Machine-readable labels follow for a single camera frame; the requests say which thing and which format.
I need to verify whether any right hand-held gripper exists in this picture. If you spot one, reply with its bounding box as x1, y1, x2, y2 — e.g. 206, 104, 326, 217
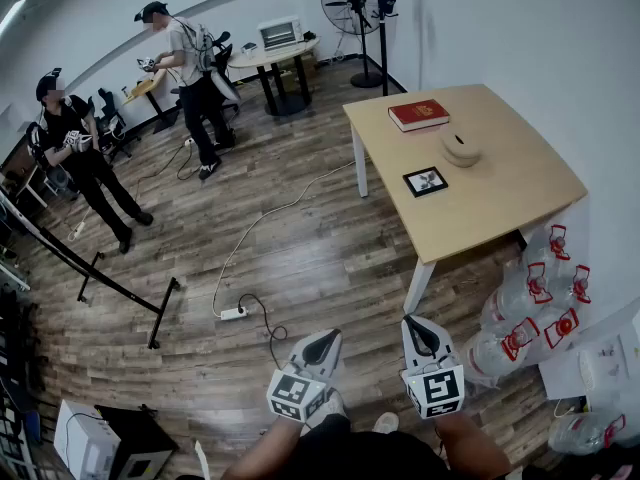
401, 315, 465, 420

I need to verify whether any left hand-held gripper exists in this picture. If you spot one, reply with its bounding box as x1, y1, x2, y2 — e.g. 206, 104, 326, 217
266, 329, 344, 424

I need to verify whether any small black picture frame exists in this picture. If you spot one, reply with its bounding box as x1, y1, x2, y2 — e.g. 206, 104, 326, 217
402, 166, 449, 199

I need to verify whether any person's right forearm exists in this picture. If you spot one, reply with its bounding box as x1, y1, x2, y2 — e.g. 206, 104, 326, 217
437, 410, 511, 480

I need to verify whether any person's left forearm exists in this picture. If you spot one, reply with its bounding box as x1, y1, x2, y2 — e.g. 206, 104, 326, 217
222, 412, 306, 480

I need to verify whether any light wooden square table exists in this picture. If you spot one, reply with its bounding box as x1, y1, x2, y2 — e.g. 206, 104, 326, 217
342, 83, 589, 315

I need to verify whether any person's left white shoe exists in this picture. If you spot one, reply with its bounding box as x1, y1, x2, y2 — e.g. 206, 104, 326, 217
307, 390, 347, 429

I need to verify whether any person's white shoe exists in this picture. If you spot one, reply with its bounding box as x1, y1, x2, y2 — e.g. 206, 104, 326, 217
307, 390, 347, 429
372, 411, 400, 435

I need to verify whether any person's right white shoe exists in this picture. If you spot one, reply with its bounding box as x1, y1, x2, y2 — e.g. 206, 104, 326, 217
372, 411, 400, 435

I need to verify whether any pile of clear water jugs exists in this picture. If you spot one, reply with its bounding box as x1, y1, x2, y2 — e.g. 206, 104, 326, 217
462, 223, 629, 457

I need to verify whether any person's black clothing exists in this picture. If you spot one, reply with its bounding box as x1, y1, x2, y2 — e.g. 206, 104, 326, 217
294, 414, 451, 480

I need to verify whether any white water dispenser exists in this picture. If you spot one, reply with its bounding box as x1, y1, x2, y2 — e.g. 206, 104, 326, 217
537, 297, 640, 403

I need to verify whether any black equipment case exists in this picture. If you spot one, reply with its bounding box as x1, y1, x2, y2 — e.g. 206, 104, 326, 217
94, 404, 180, 480

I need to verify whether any red hardcover book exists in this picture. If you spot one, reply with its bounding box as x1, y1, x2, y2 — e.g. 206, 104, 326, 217
387, 98, 451, 133

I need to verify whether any white appliance box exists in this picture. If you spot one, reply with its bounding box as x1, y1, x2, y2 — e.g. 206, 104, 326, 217
53, 400, 122, 480

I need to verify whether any brown cardboard box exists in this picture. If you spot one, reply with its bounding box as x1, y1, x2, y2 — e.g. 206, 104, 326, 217
279, 52, 319, 94

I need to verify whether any black coat rack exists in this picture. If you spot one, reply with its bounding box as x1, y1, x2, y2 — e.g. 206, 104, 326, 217
357, 0, 402, 97

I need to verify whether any round wooden table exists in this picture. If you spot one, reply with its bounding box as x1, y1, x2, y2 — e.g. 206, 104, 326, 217
227, 36, 321, 117

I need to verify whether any black office chair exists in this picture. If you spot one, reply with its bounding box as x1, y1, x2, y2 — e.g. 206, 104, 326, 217
202, 31, 242, 119
97, 87, 142, 162

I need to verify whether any white toaster oven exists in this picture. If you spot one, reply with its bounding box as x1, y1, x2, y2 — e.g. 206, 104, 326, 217
256, 15, 305, 52

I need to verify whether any black floor fan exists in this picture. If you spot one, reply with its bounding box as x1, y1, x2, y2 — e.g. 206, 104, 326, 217
320, 0, 384, 89

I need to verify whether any ceiling light panel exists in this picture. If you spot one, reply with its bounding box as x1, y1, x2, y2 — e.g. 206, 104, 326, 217
0, 0, 28, 37

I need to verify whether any black floor cable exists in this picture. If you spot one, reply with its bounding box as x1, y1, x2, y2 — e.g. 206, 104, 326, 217
238, 293, 289, 364

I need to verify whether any white floor cable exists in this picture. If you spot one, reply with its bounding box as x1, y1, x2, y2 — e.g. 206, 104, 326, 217
211, 159, 357, 318

